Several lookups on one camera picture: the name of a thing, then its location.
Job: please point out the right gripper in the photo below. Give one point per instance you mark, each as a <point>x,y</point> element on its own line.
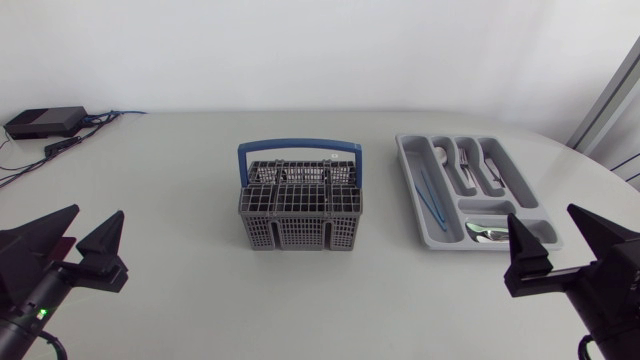
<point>607,295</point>

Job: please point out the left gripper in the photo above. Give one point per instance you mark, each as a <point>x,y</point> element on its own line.
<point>35,292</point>

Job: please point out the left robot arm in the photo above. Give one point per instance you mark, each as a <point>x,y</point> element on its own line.
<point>12,342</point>

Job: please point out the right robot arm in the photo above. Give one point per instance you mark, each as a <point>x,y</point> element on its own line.
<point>617,352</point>

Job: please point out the grey cutlery tray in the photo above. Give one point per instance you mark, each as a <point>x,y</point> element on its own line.
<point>435,200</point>

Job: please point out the grey cutlery basket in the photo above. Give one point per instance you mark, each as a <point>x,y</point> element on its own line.
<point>300,200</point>

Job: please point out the steel spoon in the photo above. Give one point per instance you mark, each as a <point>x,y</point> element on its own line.
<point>440,154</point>
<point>481,228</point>
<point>492,238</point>

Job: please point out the steel knife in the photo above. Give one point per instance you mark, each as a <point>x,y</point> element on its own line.
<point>493,172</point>

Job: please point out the steel fork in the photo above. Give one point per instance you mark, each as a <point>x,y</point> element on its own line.
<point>466,162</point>

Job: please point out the black power brick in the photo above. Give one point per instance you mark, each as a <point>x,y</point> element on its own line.
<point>45,121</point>

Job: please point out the blue chopstick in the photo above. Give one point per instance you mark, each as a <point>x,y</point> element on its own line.
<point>430,206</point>
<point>433,197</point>

